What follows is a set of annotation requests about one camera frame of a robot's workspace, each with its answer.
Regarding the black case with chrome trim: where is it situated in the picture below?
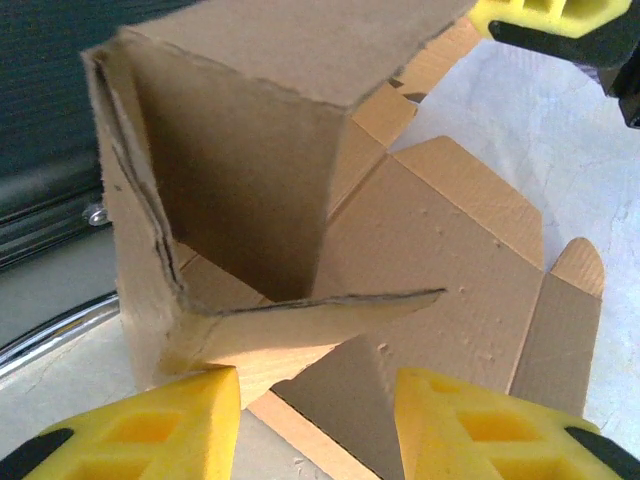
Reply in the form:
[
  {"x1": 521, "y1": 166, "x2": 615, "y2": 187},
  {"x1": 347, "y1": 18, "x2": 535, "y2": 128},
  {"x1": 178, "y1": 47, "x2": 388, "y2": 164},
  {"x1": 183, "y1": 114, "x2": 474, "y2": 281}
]
[{"x1": 0, "y1": 0, "x2": 211, "y2": 379}]

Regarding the brown cardboard box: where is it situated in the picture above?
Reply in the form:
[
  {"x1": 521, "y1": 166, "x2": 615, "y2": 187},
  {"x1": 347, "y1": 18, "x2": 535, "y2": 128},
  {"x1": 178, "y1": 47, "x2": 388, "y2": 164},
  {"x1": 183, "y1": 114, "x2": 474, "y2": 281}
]
[{"x1": 81, "y1": 0, "x2": 606, "y2": 480}]

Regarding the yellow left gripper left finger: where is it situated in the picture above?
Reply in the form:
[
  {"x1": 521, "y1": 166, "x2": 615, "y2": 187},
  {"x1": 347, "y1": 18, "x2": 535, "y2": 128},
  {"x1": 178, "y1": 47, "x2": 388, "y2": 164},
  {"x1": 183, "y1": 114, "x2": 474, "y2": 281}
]
[{"x1": 0, "y1": 365, "x2": 242, "y2": 480}]

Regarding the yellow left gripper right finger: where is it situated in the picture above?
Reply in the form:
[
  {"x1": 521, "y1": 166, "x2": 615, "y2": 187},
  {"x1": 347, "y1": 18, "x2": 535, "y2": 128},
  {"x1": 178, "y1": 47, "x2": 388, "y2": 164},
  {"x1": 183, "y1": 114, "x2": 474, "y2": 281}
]
[{"x1": 394, "y1": 368, "x2": 640, "y2": 480}]

